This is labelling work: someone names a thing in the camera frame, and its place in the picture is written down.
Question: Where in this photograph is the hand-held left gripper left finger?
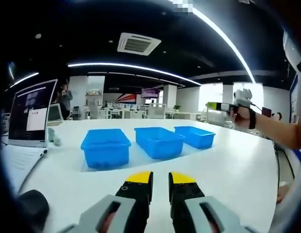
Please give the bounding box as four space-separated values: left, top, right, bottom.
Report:
78 171 154 233

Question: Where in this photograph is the dark red box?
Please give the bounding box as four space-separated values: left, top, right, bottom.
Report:
261 107 273 119

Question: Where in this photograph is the blue plastic bin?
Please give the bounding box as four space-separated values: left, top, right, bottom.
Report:
174 125 216 150
80 128 132 170
134 126 185 160

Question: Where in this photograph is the silver laptop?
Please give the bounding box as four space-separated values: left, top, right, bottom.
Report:
0 79 58 194

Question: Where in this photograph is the long ceiling light strip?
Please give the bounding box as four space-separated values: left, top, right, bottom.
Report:
169 0 257 83

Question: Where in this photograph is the short ceiling light strip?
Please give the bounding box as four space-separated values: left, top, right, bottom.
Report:
4 71 40 92

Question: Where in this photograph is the person's right hand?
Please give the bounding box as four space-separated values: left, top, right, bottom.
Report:
229 105 251 131

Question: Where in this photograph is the purple wall screen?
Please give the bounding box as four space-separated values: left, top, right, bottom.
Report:
140 87 161 98

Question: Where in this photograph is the white office chair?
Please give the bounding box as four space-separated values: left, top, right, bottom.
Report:
47 103 64 122

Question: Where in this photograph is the black cable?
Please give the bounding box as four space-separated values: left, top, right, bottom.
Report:
273 142 296 180

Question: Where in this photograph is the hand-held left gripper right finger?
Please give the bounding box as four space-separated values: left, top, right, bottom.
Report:
168 171 245 233

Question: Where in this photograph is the ceiling air conditioner vent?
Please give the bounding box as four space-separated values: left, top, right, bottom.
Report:
117 32 162 56

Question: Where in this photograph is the grey laptop cable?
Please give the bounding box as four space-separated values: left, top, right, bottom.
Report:
18 150 48 195

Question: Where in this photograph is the white chest device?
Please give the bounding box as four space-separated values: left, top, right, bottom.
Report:
283 31 301 73

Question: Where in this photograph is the red blue wall banner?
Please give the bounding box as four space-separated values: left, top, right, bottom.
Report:
114 93 137 104

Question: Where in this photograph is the black wristband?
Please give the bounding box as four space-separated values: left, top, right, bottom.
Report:
248 108 257 130

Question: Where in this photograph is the person's light shirt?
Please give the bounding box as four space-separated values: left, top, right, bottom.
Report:
269 72 301 233

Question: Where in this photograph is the grey crumpled wrapper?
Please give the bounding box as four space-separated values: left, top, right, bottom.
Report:
48 127 63 147

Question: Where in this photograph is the black computer mouse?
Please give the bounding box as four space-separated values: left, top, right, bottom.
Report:
16 190 50 233

